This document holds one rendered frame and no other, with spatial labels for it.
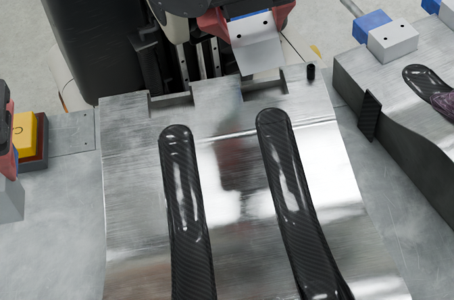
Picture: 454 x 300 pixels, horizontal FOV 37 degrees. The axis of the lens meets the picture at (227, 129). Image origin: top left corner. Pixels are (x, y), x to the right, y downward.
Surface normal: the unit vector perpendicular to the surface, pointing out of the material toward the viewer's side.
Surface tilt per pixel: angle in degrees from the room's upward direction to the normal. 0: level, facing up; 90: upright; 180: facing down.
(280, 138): 5
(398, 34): 0
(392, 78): 0
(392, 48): 90
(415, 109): 22
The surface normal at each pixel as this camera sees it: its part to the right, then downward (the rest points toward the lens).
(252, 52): 0.16, 0.85
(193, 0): -0.34, 0.85
